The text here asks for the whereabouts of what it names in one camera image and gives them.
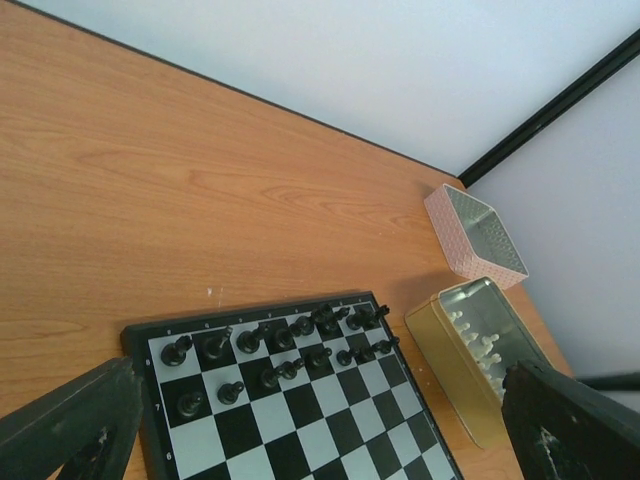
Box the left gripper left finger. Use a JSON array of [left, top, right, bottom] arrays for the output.
[[1, 357, 143, 479]]

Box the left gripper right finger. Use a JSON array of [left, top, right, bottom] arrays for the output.
[[501, 360, 639, 479]]

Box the gold metal tin box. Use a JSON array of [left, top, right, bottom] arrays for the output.
[[405, 277, 550, 449]]

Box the black and white chessboard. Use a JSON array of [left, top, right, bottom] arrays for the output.
[[121, 292, 461, 479]]

